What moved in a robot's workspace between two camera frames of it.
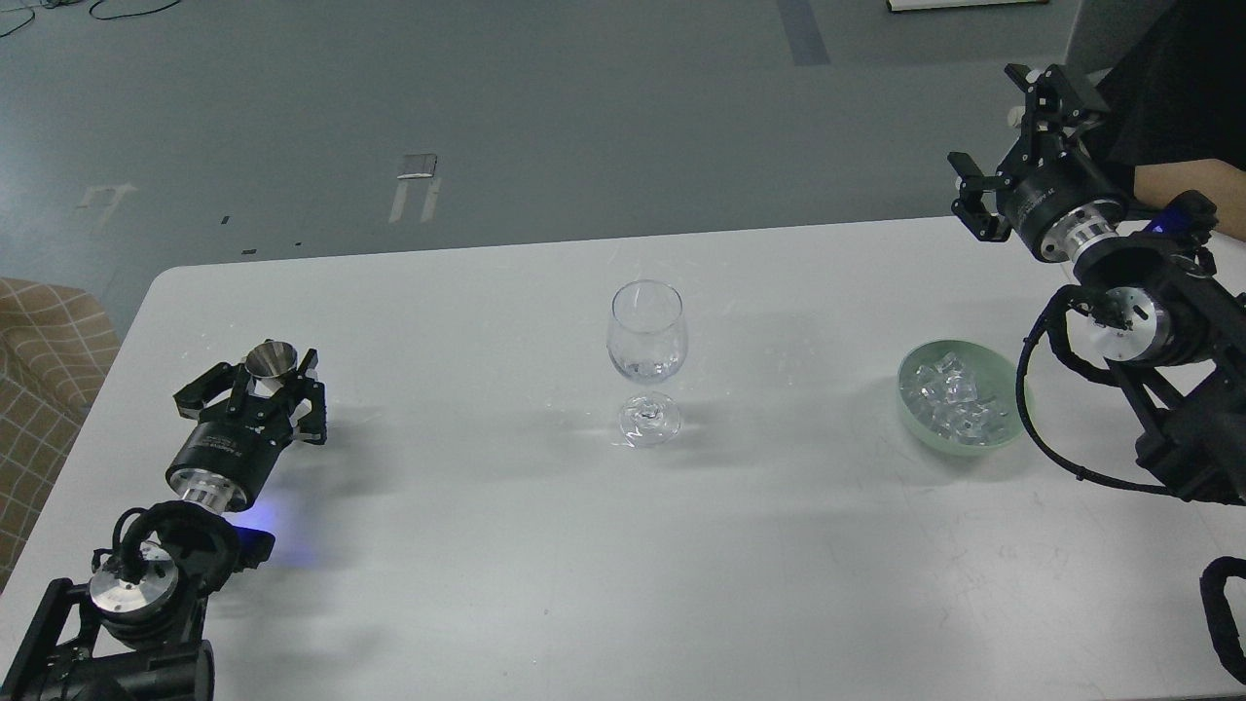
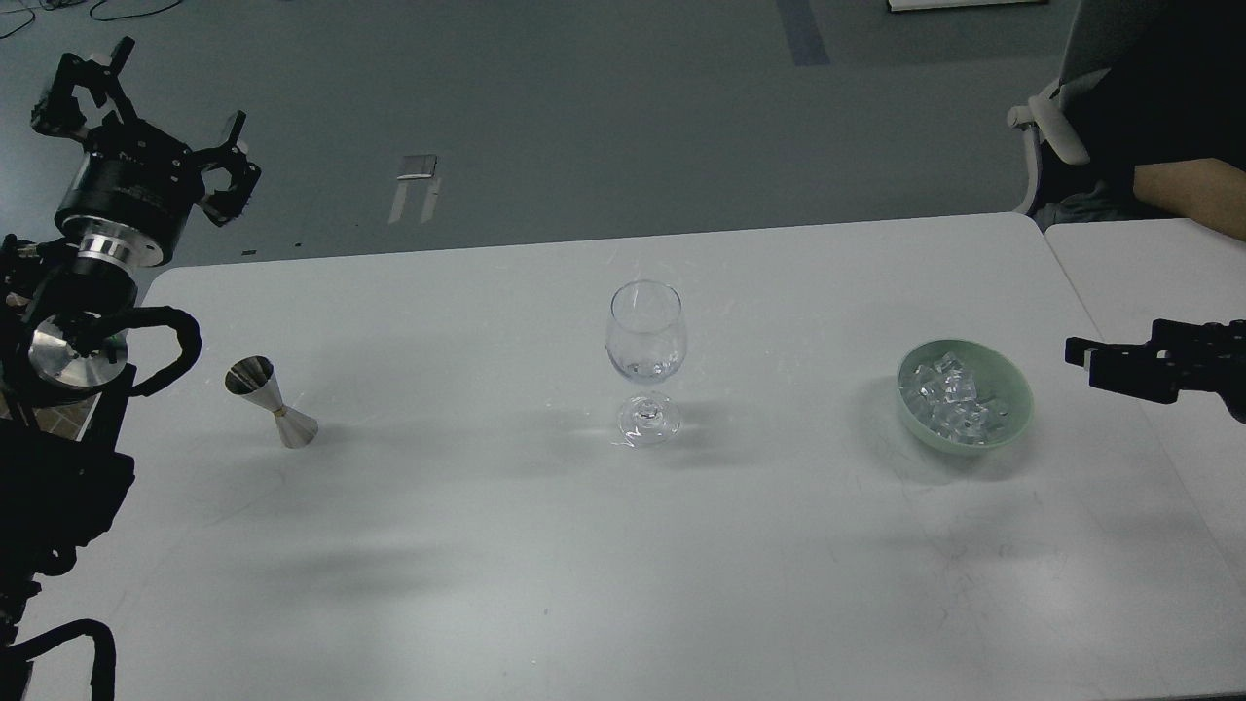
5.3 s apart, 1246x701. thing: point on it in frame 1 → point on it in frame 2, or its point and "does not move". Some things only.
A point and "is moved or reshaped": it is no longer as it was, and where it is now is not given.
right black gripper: (1049, 182) → (1154, 375)
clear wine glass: (647, 340) does not move
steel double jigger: (265, 363) is moved or reshaped
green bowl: (958, 397) does not move
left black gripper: (234, 447) → (130, 196)
